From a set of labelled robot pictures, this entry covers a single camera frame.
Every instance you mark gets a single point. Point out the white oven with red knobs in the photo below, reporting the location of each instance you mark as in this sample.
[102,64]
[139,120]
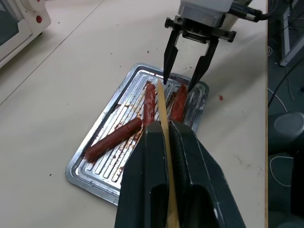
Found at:
[21,26]

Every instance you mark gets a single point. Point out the grey metal frame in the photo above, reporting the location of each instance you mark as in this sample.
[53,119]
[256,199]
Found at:
[288,35]

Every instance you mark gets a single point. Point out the ragged red sausage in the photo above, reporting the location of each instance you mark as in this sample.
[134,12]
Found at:
[149,104]
[178,104]

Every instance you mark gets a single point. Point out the silver metal baking tray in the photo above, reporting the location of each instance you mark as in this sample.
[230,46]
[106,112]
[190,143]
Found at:
[114,123]

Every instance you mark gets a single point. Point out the dark grey rounded base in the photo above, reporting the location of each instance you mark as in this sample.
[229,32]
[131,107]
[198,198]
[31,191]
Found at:
[288,129]

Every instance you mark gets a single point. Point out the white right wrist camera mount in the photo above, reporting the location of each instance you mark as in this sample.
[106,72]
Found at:
[202,9]

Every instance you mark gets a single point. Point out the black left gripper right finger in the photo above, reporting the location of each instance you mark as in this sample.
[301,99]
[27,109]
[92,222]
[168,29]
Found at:
[204,190]

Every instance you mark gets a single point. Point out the smooth red sausage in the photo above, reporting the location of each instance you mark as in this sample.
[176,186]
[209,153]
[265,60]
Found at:
[111,141]

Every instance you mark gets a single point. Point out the wooden skewer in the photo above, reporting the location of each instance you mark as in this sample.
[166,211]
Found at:
[162,107]

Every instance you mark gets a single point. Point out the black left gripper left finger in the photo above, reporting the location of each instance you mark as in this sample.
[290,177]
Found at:
[140,180]

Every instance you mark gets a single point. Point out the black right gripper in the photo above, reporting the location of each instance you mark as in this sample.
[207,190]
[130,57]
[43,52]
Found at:
[197,32]

